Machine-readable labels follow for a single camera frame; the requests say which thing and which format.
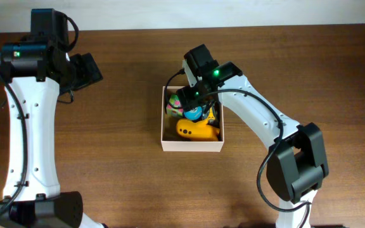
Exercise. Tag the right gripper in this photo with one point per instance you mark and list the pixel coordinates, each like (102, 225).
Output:
(189, 97)

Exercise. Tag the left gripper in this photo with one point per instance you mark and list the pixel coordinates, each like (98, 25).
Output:
(87, 69)

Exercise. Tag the blue ball with eyes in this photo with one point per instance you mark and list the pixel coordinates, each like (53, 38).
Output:
(194, 114)

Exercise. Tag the multicoloured puzzle cube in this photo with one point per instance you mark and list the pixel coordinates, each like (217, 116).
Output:
(171, 110)

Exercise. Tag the red grey toy truck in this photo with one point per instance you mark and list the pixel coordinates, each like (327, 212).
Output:
(209, 113)

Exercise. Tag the orange toy animal figure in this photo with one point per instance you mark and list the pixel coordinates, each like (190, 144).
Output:
(197, 131)

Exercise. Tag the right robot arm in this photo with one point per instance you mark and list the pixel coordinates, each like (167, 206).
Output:
(296, 164)

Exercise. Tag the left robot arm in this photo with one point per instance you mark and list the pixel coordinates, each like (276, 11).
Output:
(35, 72)

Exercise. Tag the open beige cardboard box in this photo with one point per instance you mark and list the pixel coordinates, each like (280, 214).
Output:
(171, 141)

